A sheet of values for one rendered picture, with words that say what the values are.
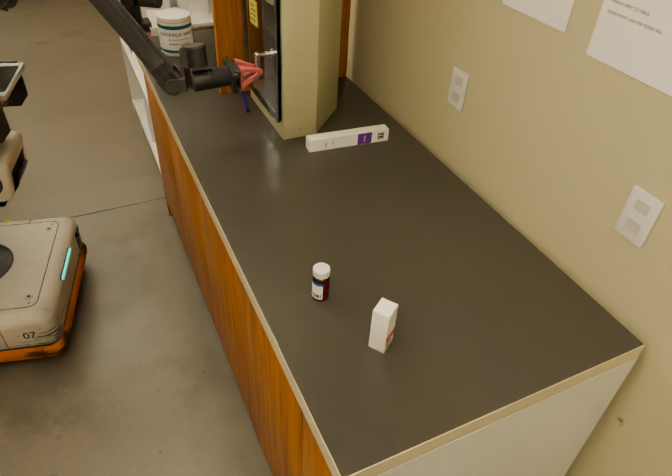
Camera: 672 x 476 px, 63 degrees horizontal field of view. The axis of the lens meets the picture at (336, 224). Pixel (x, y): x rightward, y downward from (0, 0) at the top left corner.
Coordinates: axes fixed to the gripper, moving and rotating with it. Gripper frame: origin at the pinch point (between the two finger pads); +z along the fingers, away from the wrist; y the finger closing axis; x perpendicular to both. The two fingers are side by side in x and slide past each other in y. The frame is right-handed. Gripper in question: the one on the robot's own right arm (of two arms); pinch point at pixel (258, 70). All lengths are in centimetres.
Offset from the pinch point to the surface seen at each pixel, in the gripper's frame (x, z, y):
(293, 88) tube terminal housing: 3.8, 8.3, -6.5
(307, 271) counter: 11, -11, -66
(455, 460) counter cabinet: 17, 0, -114
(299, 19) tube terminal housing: -15.9, 10.8, -3.6
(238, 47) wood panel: 9.7, 2.8, 30.0
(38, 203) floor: 129, -89, 110
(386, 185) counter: 16, 23, -42
